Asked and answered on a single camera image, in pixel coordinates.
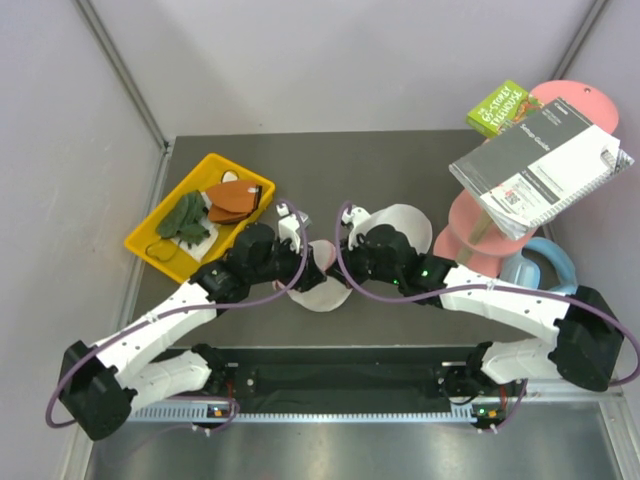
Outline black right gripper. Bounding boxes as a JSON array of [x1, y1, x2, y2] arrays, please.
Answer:
[[327, 233, 402, 291]]

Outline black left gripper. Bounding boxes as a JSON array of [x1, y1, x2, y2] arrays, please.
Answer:
[[249, 234, 326, 294]]

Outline pink-zippered round laundry bag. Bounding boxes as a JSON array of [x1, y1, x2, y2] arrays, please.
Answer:
[[286, 239, 352, 313]]

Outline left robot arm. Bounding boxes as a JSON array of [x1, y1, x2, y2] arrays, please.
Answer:
[[51, 215, 326, 441]]

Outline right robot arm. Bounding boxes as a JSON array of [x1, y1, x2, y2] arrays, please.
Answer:
[[333, 224, 630, 396]]

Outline white mesh laundry bag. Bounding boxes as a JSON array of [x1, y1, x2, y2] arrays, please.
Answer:
[[363, 204, 433, 254]]

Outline orange bra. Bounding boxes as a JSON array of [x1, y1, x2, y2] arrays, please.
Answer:
[[205, 180, 262, 225]]

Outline green bra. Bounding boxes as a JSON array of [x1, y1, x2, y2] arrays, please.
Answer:
[[145, 190, 211, 262]]

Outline yellow plastic tray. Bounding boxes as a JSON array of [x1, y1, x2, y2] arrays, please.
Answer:
[[124, 153, 276, 283]]

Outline pink tiered stand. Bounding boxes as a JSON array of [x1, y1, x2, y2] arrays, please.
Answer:
[[433, 80, 619, 277]]

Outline blue headphones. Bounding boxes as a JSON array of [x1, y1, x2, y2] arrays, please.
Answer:
[[499, 236, 578, 295]]

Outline grey setup guide booklet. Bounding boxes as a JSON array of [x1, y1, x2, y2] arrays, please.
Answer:
[[449, 97, 635, 240]]

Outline green treehouse book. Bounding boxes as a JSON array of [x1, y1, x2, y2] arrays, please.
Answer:
[[466, 80, 543, 139]]

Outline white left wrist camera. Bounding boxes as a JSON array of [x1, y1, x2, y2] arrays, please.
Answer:
[[276, 200, 311, 253]]

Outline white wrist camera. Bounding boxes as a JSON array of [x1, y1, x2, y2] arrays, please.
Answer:
[[276, 200, 311, 253], [340, 204, 371, 249]]

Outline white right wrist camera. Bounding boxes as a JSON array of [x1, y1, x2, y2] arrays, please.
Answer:
[[340, 204, 371, 249]]

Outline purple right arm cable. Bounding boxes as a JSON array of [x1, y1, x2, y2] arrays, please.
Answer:
[[333, 201, 640, 387]]

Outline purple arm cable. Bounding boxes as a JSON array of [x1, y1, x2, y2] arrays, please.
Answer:
[[44, 198, 311, 430], [333, 201, 640, 387]]

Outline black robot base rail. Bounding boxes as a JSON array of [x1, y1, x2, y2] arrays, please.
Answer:
[[199, 344, 526, 414]]

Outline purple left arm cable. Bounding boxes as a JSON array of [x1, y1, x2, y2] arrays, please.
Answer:
[[44, 198, 311, 430]]

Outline grey slotted cable duct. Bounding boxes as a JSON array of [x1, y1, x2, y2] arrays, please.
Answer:
[[129, 402, 506, 425]]

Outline grey aluminium corner post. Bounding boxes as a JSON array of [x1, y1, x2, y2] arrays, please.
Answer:
[[74, 0, 174, 154]]

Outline right aluminium corner post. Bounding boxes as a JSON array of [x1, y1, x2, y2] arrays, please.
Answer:
[[550, 0, 612, 80]]

